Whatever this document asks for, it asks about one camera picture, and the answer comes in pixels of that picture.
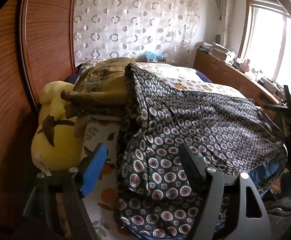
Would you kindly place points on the yellow star pillow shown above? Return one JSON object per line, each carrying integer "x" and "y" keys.
{"x": 54, "y": 146}

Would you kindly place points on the olive brown blanket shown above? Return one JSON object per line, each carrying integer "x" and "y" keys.
{"x": 100, "y": 90}

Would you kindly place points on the navy circle patterned garment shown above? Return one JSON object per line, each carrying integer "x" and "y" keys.
{"x": 233, "y": 135}

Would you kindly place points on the long wooden cabinet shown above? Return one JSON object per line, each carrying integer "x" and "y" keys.
{"x": 220, "y": 73}

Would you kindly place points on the floral bed quilt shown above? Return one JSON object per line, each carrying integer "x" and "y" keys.
{"x": 178, "y": 79}

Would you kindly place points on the blue tissue box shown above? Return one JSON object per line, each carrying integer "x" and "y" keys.
{"x": 154, "y": 58}

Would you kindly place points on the stack of papers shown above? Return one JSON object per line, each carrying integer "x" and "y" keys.
{"x": 217, "y": 51}

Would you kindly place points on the orange print bed sheet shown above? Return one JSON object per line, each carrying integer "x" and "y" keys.
{"x": 98, "y": 179}

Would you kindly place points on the wooden headboard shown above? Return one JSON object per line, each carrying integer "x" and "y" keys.
{"x": 36, "y": 47}

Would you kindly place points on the window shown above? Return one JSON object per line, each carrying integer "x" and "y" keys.
{"x": 266, "y": 44}

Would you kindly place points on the circle patterned curtain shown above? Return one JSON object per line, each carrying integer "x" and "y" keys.
{"x": 107, "y": 29}

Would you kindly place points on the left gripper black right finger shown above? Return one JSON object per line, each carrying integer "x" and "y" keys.
{"x": 193, "y": 166}

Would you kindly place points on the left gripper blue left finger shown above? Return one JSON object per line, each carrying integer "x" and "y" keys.
{"x": 91, "y": 167}

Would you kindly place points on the pink figurine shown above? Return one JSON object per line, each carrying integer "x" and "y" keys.
{"x": 245, "y": 66}

